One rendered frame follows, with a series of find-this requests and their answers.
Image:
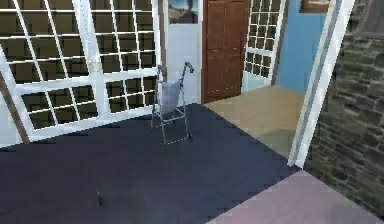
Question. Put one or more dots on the brown panelled door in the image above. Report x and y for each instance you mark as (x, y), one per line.
(225, 50)

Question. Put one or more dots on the small white grid window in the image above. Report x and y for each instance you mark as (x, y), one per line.
(261, 43)

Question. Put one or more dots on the blue framed picture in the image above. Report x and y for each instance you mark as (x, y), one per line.
(183, 11)

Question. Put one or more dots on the large white grid window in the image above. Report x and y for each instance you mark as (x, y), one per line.
(96, 70)

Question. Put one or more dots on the small black floor object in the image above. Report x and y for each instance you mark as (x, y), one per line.
(99, 197)

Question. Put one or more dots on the brown framed picture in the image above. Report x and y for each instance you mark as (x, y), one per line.
(315, 6)

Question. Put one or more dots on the grey walking frame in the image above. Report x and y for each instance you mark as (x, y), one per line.
(170, 96)

